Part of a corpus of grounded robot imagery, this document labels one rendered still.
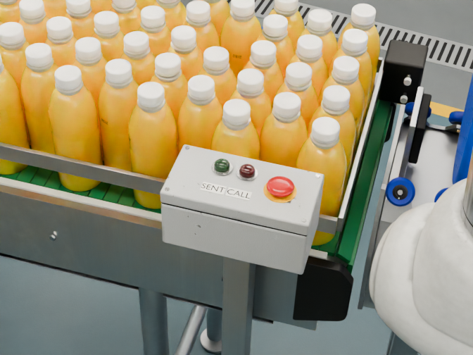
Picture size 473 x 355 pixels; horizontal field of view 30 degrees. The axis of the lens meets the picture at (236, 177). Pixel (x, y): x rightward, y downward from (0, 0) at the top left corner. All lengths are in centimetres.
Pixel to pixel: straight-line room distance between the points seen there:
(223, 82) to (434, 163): 38
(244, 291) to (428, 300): 50
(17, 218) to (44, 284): 100
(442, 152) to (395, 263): 66
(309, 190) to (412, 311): 34
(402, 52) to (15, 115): 67
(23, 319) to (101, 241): 100
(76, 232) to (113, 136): 19
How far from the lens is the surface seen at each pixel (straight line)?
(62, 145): 138
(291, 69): 133
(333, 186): 127
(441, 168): 149
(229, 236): 118
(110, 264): 150
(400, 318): 89
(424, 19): 352
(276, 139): 128
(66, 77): 132
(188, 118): 131
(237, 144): 126
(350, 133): 132
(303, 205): 115
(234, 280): 129
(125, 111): 135
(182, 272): 145
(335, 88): 130
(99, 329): 239
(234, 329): 138
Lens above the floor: 192
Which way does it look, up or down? 44 degrees down
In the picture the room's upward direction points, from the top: 2 degrees clockwise
